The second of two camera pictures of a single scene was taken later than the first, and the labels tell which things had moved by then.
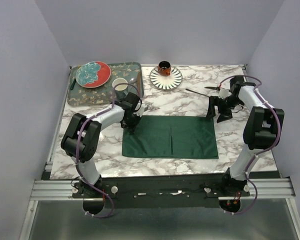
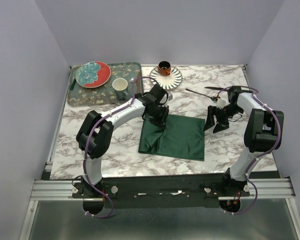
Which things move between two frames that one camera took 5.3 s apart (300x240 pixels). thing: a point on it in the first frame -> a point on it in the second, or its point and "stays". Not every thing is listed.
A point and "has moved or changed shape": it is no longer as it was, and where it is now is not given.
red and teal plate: (93, 74) stays
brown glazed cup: (164, 68) stays
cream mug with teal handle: (120, 91) stays
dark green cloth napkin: (182, 137) has moved or changed shape
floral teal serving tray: (78, 95) stays
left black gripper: (131, 129) -> (160, 122)
